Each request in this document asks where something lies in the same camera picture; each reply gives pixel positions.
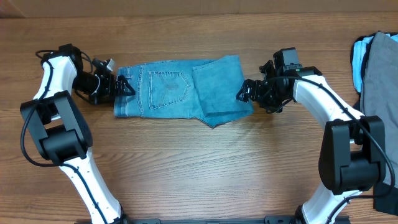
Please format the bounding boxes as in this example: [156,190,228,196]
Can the light blue denim jeans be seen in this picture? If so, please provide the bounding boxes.
[114,55,254,128]

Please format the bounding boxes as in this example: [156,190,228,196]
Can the light blue folded garment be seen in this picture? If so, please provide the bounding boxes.
[351,32,397,95]

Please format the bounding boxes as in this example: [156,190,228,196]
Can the black folded garment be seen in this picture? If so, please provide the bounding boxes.
[348,30,398,216]

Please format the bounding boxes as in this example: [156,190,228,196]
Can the grey folded garment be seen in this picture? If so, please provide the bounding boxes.
[361,32,397,172]

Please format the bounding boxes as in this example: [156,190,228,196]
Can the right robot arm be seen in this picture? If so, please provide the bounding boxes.
[236,47,396,224]

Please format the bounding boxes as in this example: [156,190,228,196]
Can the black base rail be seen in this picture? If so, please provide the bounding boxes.
[74,215,299,224]

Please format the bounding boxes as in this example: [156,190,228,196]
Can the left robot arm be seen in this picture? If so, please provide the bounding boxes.
[20,44,136,223]

